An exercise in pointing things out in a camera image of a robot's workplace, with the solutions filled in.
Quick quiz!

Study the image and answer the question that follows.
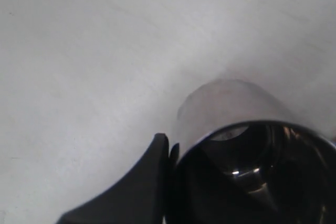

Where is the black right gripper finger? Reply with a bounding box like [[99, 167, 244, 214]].
[[58, 133, 169, 224]]

